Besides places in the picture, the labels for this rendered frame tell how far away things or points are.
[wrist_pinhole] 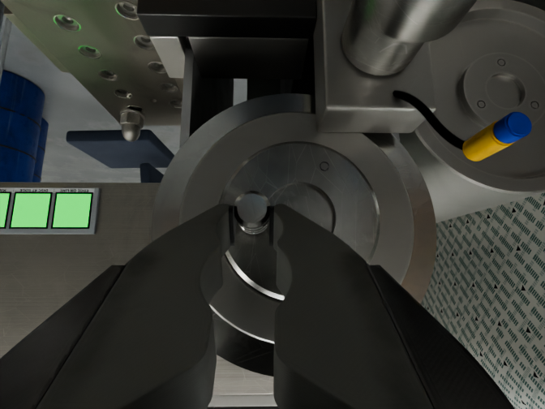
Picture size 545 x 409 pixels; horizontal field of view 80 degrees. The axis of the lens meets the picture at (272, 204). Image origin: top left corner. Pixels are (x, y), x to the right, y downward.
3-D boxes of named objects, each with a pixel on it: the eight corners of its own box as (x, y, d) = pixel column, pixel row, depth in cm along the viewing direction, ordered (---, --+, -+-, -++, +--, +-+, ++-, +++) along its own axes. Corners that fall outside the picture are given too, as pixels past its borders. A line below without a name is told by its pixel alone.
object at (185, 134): (202, -116, 22) (188, 148, 18) (233, 83, 45) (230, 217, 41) (195, -117, 22) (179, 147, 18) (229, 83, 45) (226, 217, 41)
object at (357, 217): (392, 296, 14) (220, 308, 14) (376, 293, 16) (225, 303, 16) (371, 135, 16) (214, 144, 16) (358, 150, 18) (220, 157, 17)
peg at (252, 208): (276, 220, 12) (239, 231, 12) (273, 230, 15) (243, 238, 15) (263, 185, 12) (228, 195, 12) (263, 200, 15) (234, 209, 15)
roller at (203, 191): (400, 108, 17) (430, 339, 15) (318, 204, 43) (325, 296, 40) (179, 114, 17) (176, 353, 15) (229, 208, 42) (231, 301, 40)
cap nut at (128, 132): (139, 109, 50) (137, 136, 49) (148, 119, 54) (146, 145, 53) (115, 109, 50) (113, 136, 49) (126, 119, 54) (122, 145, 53)
